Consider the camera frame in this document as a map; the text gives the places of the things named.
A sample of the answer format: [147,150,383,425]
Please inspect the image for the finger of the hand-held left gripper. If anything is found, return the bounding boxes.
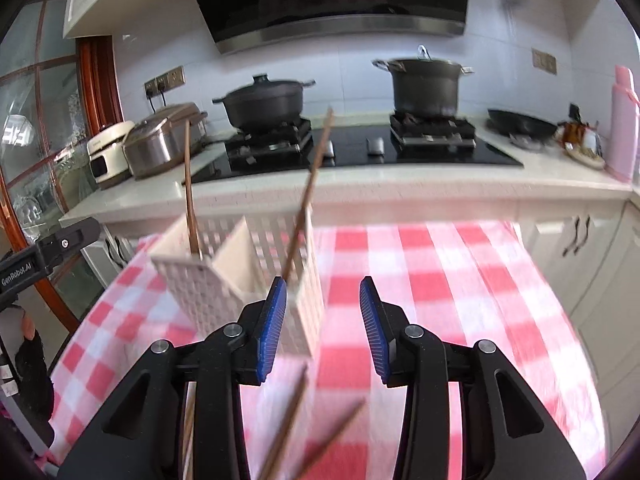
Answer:
[35,217,101,273]

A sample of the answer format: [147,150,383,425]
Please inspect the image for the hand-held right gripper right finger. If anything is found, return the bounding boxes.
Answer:
[359,276,586,480]

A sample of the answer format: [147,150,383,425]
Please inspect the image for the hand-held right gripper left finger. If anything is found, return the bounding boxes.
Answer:
[59,276,288,480]

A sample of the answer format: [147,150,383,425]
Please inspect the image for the white plastic utensil basket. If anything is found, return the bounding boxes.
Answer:
[150,212,325,359]

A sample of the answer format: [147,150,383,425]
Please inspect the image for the brown wooden chopstick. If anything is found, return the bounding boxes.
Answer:
[181,385,197,480]
[257,365,309,480]
[292,399,368,480]
[182,120,203,261]
[281,106,335,283]

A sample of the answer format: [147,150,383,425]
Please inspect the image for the red checked tablecloth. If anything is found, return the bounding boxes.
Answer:
[47,220,608,480]

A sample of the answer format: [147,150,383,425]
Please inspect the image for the cream electric cooker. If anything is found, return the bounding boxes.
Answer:
[87,120,137,190]

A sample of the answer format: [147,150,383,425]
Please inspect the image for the steel rice cooker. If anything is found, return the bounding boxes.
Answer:
[122,102,208,180]

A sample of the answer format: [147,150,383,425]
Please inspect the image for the white kitchen counter cabinets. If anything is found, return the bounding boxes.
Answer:
[59,115,640,441]

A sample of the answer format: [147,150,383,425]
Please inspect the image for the wooden glass door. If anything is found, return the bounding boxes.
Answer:
[0,0,126,321]

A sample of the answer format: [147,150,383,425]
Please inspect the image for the wide black lidded pot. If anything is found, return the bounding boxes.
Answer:
[212,74,317,128]

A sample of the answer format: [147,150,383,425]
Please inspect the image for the tall black stockpot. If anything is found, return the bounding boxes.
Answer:
[372,45,475,117]

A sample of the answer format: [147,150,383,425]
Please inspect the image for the black frying pan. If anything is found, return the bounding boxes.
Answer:
[487,108,558,142]

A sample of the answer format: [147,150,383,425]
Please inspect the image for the pink thermos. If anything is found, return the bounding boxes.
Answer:
[605,65,640,183]

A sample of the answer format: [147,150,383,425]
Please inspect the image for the gold wall outlet strip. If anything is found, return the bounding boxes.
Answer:
[145,67,186,98]

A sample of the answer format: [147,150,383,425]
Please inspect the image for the small gold wall outlet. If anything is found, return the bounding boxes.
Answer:
[531,49,558,75]

